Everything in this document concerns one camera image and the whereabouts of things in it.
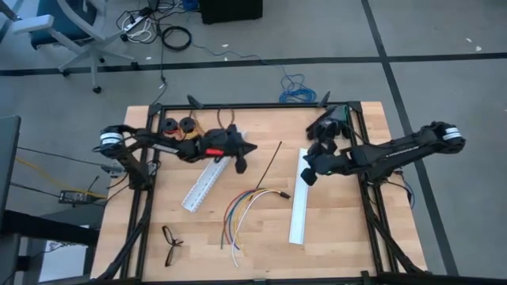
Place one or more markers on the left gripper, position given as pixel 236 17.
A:
pixel 241 165

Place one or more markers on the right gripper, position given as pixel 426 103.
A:
pixel 336 163

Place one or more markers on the black zip tie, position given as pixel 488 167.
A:
pixel 269 165

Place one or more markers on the white duct cover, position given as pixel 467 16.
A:
pixel 299 213

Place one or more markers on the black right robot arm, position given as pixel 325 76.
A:
pixel 396 152

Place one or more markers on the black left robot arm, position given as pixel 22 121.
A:
pixel 158 143

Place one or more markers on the black work glove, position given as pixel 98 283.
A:
pixel 332 118

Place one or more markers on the dark-framed eyeglasses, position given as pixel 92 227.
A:
pixel 168 233

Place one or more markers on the black box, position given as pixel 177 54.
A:
pixel 229 12

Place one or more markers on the white power strip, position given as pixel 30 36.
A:
pixel 134 23

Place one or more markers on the swivel office chair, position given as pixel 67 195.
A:
pixel 94 47

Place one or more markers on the dark side table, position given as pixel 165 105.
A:
pixel 8 158

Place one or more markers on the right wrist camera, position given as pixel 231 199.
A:
pixel 325 160

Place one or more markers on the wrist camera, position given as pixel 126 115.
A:
pixel 325 160
pixel 229 148

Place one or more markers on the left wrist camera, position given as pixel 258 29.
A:
pixel 229 148

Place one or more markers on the black aluminium table frame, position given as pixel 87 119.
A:
pixel 257 106

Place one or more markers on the grey metal mount bracket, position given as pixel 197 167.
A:
pixel 113 170

